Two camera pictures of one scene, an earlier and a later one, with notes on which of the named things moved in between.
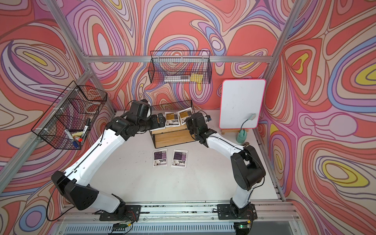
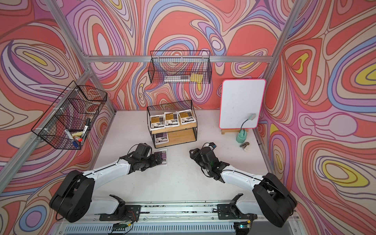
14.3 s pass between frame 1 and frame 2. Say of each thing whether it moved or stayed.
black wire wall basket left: stayed
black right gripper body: moved
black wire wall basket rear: stayed
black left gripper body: moved
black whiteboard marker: stayed
